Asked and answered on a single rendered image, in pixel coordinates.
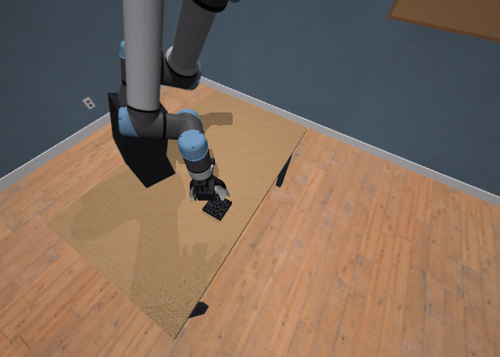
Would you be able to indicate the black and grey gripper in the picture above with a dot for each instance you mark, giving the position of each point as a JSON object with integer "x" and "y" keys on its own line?
{"x": 206, "y": 194}

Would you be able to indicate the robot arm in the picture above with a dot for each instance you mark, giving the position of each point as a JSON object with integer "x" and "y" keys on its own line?
{"x": 141, "y": 51}

